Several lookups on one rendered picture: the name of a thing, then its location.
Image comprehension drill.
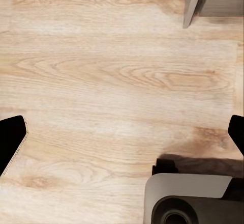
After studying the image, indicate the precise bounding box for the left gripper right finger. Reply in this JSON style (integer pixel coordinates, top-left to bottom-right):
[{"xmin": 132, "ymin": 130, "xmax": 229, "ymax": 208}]
[{"xmin": 228, "ymin": 115, "xmax": 244, "ymax": 155}]

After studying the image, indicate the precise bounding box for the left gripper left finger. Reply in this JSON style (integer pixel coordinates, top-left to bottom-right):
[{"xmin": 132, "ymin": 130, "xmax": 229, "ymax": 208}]
[{"xmin": 0, "ymin": 115, "xmax": 26, "ymax": 176}]

